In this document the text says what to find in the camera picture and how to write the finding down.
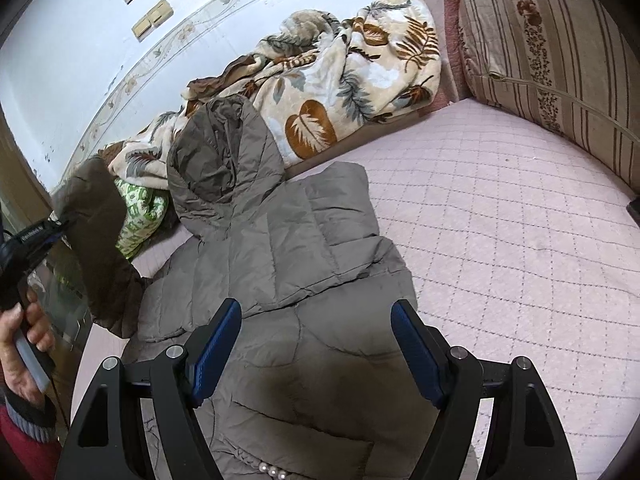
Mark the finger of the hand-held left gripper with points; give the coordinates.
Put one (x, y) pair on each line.
(61, 225)

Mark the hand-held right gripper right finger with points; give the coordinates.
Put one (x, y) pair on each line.
(417, 355)

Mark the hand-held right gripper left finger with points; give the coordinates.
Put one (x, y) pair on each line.
(216, 355)

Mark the grey-brown puffer jacket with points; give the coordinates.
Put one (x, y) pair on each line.
(280, 240)

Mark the person's left forearm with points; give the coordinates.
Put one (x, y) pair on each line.
(22, 440)

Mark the person's left hand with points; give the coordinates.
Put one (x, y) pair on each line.
(22, 375)

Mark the wooden glass-door cabinet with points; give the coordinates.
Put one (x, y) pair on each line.
(60, 305)

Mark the green patterned pillow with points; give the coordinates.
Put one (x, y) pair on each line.
(142, 215)

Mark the pink quilted bed cover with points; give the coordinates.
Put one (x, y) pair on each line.
(500, 240)

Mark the leaf print fleece blanket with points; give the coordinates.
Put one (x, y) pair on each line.
(320, 85)

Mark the striped floral cushion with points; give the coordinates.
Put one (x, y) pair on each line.
(560, 45)

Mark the beige wall switch plate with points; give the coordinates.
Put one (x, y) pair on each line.
(152, 17)

